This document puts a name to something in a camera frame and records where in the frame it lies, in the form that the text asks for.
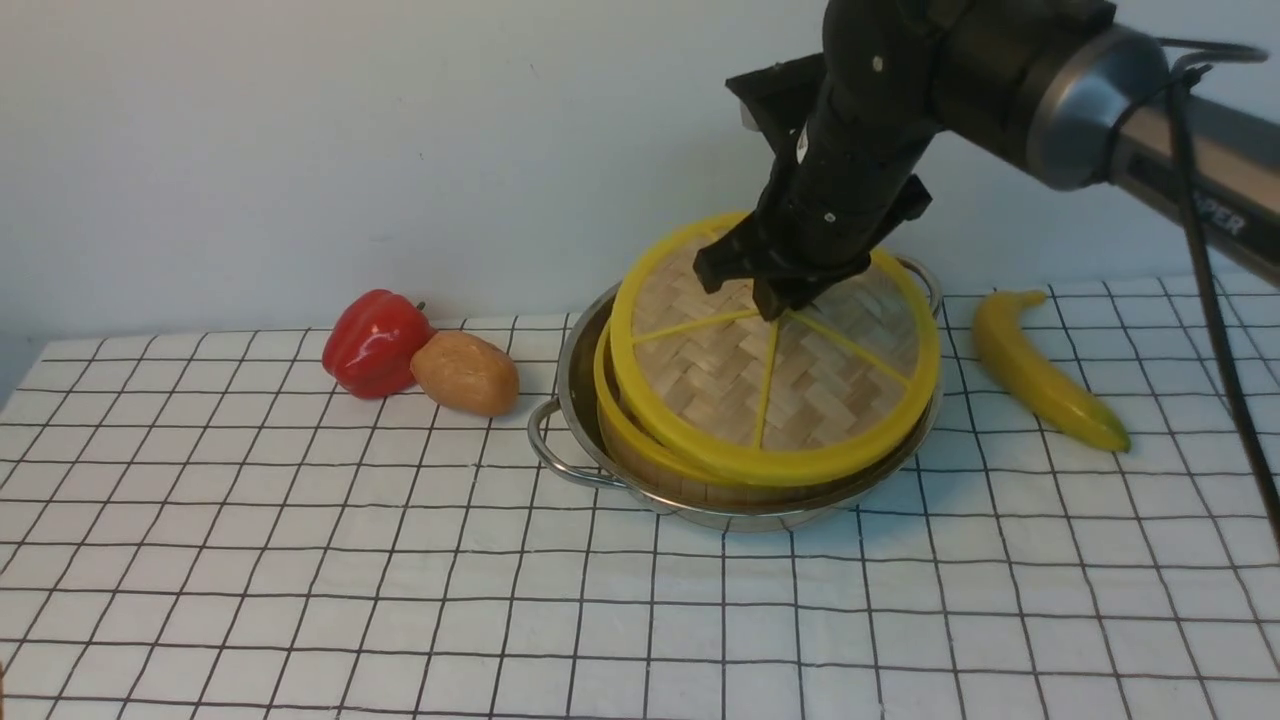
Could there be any brown toy potato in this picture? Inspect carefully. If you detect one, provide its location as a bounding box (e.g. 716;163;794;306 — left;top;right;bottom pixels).
410;331;520;418

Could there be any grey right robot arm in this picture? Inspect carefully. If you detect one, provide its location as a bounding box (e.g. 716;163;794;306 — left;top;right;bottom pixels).
692;1;1277;320

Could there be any yellow woven steamer lid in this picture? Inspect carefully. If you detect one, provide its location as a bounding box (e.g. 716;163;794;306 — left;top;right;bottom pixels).
600;213;941;488

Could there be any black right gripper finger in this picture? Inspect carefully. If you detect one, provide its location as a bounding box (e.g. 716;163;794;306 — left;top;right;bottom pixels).
692;225;791;293
751;255;872;322

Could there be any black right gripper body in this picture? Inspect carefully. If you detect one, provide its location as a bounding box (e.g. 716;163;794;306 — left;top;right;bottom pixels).
726;1;957;266

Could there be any yellow bamboo steamer basket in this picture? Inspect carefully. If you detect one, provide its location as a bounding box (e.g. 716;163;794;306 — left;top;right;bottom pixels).
591;325;937;514

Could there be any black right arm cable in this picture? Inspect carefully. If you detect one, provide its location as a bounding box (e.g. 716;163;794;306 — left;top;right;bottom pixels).
1149;38;1280;551

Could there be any yellow toy banana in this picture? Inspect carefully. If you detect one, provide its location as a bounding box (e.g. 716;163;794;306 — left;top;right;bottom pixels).
972;290;1132;454

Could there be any white checkered tablecloth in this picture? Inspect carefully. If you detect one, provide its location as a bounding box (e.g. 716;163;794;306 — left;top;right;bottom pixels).
1;278;1279;719

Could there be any red toy bell pepper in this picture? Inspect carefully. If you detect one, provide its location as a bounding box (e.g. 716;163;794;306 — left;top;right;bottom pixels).
321;290;436;400

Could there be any stainless steel pot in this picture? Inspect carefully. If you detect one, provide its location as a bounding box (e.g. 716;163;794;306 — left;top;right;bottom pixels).
526;284;945;533

